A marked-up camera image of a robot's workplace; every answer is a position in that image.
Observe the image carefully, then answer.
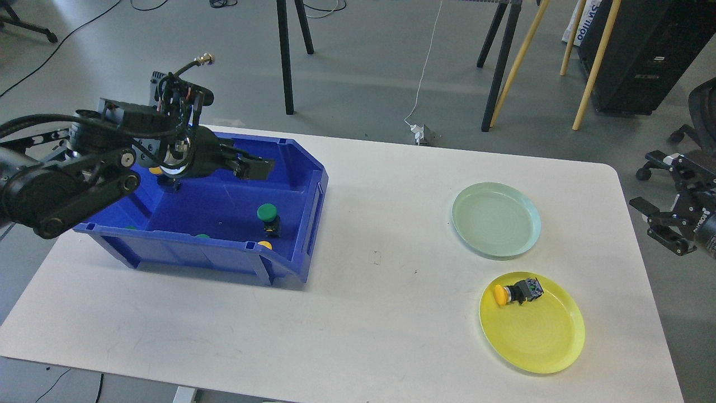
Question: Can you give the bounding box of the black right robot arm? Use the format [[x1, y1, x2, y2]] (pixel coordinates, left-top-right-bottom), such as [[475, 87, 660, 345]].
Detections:
[[629, 150, 715, 257]]

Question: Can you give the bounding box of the blue plastic storage bin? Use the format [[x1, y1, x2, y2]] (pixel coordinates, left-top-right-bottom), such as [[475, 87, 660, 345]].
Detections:
[[74, 133, 329, 285]]

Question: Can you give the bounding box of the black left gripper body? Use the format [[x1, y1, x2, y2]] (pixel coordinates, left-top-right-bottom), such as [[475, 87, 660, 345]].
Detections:
[[163, 126, 235, 179]]

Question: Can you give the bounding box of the light green plate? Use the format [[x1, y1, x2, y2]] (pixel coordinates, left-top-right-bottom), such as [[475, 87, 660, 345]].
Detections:
[[451, 182, 542, 260]]

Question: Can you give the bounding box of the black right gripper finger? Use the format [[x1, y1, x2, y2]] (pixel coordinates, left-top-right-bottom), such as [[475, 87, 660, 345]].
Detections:
[[644, 150, 715, 196], [629, 197, 696, 256]]

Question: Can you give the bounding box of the green push button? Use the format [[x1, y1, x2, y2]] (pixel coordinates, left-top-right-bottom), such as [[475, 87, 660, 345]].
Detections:
[[256, 203, 281, 238]]

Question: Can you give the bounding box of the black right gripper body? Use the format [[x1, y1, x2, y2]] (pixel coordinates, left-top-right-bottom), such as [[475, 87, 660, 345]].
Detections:
[[673, 190, 715, 255]]

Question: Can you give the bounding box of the yellow push button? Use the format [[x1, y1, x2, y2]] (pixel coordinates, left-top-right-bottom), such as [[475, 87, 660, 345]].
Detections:
[[148, 167, 181, 193], [492, 278, 544, 306]]

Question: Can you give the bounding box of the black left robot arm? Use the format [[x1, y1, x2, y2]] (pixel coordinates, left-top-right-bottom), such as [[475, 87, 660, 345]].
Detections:
[[1, 53, 275, 239]]

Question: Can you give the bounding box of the yellow push button back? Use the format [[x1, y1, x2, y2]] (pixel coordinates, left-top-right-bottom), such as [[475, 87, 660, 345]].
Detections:
[[148, 167, 181, 193]]

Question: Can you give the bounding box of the black office chair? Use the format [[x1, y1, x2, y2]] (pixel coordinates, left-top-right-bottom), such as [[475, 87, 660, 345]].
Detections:
[[668, 78, 715, 176]]

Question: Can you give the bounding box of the white cable on floor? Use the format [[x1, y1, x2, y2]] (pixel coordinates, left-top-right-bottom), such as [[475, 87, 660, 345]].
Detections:
[[404, 0, 444, 126]]

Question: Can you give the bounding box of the wooden pole middle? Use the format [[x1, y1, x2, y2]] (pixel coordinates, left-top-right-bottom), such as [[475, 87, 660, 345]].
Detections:
[[559, 0, 586, 77]]

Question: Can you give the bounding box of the white printed bag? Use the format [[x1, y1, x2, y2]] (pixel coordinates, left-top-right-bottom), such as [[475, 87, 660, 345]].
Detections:
[[562, 0, 601, 46]]

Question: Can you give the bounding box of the wooden pole right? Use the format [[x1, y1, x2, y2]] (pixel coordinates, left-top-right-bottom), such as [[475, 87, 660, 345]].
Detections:
[[571, 1, 622, 131]]

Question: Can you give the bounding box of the black tripod stand left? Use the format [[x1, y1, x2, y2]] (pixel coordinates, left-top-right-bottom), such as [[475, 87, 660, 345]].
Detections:
[[276, 1, 314, 115]]

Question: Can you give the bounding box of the white power adapter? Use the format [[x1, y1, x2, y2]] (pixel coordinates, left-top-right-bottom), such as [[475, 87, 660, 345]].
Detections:
[[409, 124, 438, 146]]

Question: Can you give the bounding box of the yellow plate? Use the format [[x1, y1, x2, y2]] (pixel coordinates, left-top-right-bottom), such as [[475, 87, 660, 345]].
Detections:
[[478, 272, 586, 374]]

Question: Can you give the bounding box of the black computer tower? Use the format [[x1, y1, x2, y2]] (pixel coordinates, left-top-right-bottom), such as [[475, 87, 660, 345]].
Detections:
[[592, 1, 715, 115]]

